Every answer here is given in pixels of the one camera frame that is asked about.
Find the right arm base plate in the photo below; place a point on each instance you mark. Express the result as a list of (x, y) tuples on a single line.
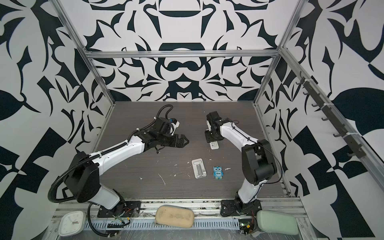
[(237, 208)]

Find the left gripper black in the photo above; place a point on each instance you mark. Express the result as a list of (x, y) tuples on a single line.
[(181, 144)]

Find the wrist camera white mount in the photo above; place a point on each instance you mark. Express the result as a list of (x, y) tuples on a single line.
[(175, 124), (209, 126)]

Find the white slotted cable duct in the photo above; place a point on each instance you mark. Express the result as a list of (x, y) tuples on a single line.
[(148, 224)]

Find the tan sponge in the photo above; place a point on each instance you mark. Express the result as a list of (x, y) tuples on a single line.
[(175, 217)]

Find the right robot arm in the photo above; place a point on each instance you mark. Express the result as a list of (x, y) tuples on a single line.
[(258, 162)]

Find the white remote control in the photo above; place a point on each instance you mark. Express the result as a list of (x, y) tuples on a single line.
[(214, 145)]

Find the white square clock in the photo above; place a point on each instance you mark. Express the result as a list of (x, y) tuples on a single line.
[(72, 224)]

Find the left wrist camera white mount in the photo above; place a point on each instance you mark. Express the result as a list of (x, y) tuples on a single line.
[(175, 124)]

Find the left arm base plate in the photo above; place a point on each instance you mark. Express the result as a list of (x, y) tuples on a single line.
[(126, 209)]

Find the pale green sponge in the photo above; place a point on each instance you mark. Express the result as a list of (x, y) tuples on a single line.
[(274, 222)]

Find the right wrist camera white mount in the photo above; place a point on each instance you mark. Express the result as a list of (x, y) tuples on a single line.
[(209, 126)]

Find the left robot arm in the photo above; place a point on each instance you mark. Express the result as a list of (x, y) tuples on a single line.
[(84, 181)]

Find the black wall hook rail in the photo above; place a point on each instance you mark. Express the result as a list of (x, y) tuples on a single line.
[(333, 115)]

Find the blue owl figurine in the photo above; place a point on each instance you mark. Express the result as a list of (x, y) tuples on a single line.
[(218, 173)]

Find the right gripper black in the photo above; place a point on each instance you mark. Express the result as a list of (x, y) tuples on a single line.
[(208, 137)]

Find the small circuit board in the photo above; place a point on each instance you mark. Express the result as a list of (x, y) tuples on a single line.
[(247, 226)]

